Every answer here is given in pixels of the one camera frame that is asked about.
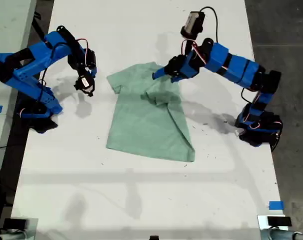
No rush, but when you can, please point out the pale green T-shirt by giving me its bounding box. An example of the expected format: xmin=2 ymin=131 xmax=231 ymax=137
xmin=105 ymin=61 xmax=196 ymax=163

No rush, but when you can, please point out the camera's black stalk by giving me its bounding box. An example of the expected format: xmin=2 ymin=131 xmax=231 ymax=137
xmin=184 ymin=37 xmax=195 ymax=55

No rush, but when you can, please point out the small black box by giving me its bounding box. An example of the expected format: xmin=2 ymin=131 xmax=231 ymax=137
xmin=267 ymin=216 xmax=292 ymax=227
xmin=3 ymin=218 xmax=27 ymax=230

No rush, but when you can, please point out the square blue tape piece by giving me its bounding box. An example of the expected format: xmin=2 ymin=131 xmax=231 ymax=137
xmin=268 ymin=200 xmax=285 ymax=211

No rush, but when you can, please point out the silver metal plate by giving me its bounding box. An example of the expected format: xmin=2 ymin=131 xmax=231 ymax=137
xmin=256 ymin=214 xmax=290 ymax=232
xmin=10 ymin=217 xmax=39 ymax=240

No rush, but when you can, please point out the black stand leg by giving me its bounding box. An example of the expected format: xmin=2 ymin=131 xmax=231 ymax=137
xmin=32 ymin=11 xmax=49 ymax=46

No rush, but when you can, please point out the gripper's black camera box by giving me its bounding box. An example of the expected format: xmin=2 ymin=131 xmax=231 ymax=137
xmin=73 ymin=74 xmax=95 ymax=98
xmin=180 ymin=11 xmax=207 ymax=40

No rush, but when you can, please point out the grey metal pipe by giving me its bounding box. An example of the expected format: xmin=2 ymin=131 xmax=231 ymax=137
xmin=0 ymin=229 xmax=30 ymax=240
xmin=260 ymin=228 xmax=303 ymax=240

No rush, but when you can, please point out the pale grey side table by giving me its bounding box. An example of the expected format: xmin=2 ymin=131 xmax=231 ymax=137
xmin=0 ymin=0 xmax=38 ymax=198

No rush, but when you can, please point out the camera's black cable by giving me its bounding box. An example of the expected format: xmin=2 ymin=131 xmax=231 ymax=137
xmin=198 ymin=6 xmax=219 ymax=45

